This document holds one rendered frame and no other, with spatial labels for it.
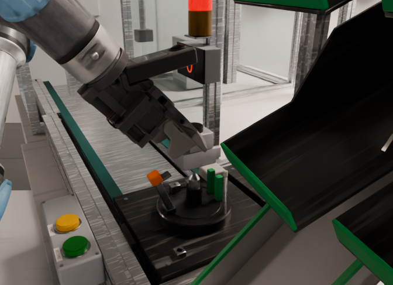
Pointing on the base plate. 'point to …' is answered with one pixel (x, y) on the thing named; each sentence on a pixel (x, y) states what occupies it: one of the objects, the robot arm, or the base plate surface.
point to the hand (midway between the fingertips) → (196, 137)
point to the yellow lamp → (200, 23)
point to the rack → (310, 43)
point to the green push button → (75, 246)
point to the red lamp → (200, 0)
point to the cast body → (193, 159)
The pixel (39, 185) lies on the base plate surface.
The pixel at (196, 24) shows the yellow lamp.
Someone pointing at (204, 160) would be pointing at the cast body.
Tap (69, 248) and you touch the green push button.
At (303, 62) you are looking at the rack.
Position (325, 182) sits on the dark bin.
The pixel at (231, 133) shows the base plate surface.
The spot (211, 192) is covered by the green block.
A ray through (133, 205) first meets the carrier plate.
